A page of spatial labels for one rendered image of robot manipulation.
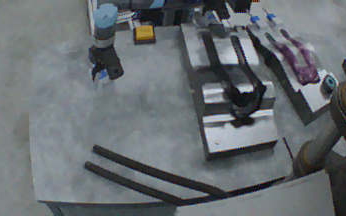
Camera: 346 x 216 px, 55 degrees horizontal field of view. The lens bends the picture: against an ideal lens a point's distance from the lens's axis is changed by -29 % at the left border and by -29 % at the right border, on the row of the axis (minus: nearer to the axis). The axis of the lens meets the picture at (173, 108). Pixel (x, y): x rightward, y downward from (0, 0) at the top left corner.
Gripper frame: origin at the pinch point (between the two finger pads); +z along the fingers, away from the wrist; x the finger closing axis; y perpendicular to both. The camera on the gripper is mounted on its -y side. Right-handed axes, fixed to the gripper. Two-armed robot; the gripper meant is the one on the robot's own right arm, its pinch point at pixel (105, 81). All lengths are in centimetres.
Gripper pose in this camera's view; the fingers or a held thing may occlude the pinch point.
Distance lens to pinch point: 147.3
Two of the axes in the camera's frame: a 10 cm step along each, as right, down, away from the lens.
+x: -8.1, 4.5, -3.8
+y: -5.8, -7.2, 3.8
